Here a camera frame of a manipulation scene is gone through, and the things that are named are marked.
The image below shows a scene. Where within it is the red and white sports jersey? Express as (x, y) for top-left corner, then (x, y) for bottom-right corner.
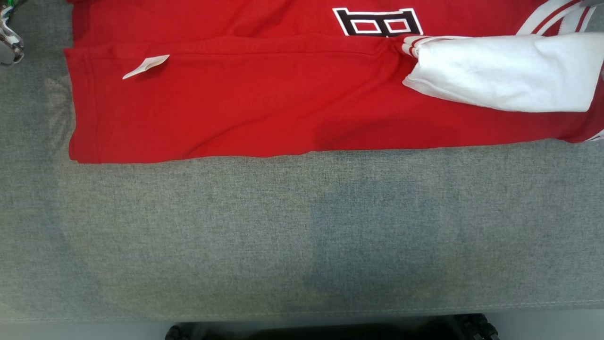
(64, 0), (604, 164)

